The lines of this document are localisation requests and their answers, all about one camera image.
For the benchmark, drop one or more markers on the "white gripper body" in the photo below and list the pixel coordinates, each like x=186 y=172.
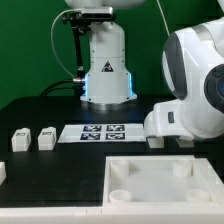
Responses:
x=164 y=120

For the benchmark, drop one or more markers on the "white square tabletop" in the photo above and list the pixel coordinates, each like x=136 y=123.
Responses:
x=161 y=180

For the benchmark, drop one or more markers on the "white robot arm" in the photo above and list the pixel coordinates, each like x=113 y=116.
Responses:
x=192 y=63

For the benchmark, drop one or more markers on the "white sheet with AprilTags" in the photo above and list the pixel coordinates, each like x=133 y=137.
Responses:
x=102 y=133

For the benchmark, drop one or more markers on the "white block left edge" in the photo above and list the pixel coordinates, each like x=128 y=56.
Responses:
x=2 y=172

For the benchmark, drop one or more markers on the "white obstacle wall fence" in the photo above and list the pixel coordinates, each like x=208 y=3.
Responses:
x=118 y=213

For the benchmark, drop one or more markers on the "black camera on stand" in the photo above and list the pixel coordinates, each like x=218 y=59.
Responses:
x=80 y=24

